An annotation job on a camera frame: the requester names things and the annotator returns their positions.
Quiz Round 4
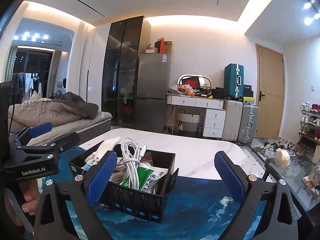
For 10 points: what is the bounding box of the white drawer desk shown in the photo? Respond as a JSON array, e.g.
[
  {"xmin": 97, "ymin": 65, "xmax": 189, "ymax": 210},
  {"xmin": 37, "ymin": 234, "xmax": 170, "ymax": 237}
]
[{"xmin": 166, "ymin": 94, "xmax": 226, "ymax": 139}]

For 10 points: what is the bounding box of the cream fluffy ball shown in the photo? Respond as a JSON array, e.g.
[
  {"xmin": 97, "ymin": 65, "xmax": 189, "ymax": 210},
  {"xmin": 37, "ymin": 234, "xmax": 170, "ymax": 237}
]
[{"xmin": 274, "ymin": 148, "xmax": 291, "ymax": 168}]

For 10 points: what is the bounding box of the person's left hand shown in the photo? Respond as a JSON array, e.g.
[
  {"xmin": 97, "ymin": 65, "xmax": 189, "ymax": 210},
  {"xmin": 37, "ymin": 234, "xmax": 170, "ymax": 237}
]
[{"xmin": 22, "ymin": 180, "xmax": 41, "ymax": 216}]

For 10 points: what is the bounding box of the white woven basket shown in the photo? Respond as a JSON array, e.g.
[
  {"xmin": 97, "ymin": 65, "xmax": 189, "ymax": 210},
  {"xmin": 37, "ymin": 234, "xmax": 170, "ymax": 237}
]
[{"xmin": 177, "ymin": 109, "xmax": 201, "ymax": 132}]

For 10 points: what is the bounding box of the black cardboard box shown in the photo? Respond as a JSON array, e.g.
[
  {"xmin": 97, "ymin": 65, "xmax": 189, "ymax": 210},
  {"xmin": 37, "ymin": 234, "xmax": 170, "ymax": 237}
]
[{"xmin": 69, "ymin": 138, "xmax": 178, "ymax": 223}]

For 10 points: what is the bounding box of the beige suitcase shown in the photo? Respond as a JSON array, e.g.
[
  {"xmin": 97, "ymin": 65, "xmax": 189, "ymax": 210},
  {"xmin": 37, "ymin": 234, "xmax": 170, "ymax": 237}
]
[{"xmin": 222, "ymin": 100, "xmax": 243, "ymax": 141}]

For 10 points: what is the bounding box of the olive beige blanket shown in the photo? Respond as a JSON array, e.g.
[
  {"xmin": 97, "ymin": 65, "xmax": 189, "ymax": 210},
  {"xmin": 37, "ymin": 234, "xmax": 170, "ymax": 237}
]
[{"xmin": 8, "ymin": 92, "xmax": 99, "ymax": 133}]

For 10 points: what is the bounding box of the silver suitcase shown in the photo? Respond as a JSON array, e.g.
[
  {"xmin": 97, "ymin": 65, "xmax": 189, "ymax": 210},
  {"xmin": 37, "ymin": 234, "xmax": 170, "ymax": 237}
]
[{"xmin": 237, "ymin": 104, "xmax": 259, "ymax": 145}]

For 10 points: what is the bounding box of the green white medicine packet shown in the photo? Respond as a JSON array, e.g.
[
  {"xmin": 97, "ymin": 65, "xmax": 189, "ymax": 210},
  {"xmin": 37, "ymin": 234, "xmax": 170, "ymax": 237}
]
[{"xmin": 120, "ymin": 164, "xmax": 168, "ymax": 193}]

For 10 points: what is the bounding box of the wooden door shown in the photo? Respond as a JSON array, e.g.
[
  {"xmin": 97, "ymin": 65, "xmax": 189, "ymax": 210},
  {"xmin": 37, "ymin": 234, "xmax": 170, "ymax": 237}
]
[{"xmin": 255, "ymin": 44, "xmax": 285, "ymax": 139}]

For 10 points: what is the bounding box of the blue sky table mat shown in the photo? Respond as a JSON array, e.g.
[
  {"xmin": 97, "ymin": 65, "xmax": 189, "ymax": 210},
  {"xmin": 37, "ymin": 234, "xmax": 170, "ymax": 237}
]
[{"xmin": 37, "ymin": 146, "xmax": 278, "ymax": 240}]

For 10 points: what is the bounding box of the shoe rack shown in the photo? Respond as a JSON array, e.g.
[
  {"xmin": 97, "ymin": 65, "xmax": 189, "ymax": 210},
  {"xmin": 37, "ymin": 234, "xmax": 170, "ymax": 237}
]
[{"xmin": 296, "ymin": 101, "xmax": 319, "ymax": 155}]

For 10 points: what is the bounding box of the dark glass cabinet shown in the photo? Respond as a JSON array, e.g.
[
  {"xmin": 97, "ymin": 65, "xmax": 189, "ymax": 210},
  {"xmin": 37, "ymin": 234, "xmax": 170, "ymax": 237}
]
[{"xmin": 101, "ymin": 16, "xmax": 151, "ymax": 128}]

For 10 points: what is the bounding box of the glass side table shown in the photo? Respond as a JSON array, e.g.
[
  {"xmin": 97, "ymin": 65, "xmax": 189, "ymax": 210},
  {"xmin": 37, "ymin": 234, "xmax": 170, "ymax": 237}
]
[{"xmin": 263, "ymin": 157, "xmax": 319, "ymax": 211}]

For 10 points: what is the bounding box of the oval mirror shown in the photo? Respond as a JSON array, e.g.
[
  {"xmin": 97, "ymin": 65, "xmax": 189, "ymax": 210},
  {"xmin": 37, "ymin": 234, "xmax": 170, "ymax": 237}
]
[{"xmin": 177, "ymin": 74, "xmax": 212, "ymax": 90}]

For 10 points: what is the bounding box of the grey mattress bed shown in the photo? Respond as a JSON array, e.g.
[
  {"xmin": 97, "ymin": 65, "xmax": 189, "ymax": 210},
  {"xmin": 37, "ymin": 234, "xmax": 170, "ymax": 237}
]
[{"xmin": 27, "ymin": 111, "xmax": 112, "ymax": 146}]

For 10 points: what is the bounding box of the white cable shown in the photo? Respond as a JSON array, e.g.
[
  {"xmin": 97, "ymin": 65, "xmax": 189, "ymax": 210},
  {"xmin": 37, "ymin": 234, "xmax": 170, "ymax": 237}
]
[{"xmin": 109, "ymin": 136, "xmax": 149, "ymax": 190}]

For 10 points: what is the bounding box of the teal suitcase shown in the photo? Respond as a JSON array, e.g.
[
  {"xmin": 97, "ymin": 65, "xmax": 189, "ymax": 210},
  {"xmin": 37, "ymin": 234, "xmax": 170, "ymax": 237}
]
[{"xmin": 223, "ymin": 63, "xmax": 244, "ymax": 101}]

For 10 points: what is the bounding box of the grey refrigerator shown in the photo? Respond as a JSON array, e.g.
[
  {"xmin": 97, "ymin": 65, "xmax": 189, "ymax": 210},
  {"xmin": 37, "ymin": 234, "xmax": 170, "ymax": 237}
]
[{"xmin": 134, "ymin": 53, "xmax": 170, "ymax": 133}]

